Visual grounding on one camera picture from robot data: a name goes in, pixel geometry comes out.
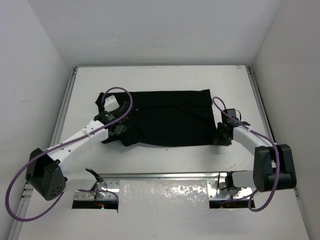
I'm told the black t-shirt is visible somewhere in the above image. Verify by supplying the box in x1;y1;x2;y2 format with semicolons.
103;89;216;147

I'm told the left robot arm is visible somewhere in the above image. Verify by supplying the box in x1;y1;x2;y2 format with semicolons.
25;102;137;201

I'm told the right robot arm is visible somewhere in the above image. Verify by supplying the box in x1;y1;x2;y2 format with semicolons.
213;108;297;193

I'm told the white front cover panel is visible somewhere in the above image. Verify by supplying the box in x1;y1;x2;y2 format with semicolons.
19;190;308;240

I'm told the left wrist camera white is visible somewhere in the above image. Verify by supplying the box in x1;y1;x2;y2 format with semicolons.
103;95;120;112

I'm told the right aluminium frame rail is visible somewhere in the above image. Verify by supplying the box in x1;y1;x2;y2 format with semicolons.
245;65;277;143

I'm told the aluminium frame rail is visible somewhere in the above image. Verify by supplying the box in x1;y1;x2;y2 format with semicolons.
7;66;78;240
245;65;277;143

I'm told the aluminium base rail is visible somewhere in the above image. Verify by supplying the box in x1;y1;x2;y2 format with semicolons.
72;171;255;210

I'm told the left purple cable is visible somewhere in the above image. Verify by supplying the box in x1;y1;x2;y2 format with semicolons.
4;86;134;222

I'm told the left aluminium frame rail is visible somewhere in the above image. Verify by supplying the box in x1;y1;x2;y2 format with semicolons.
7;66;78;240

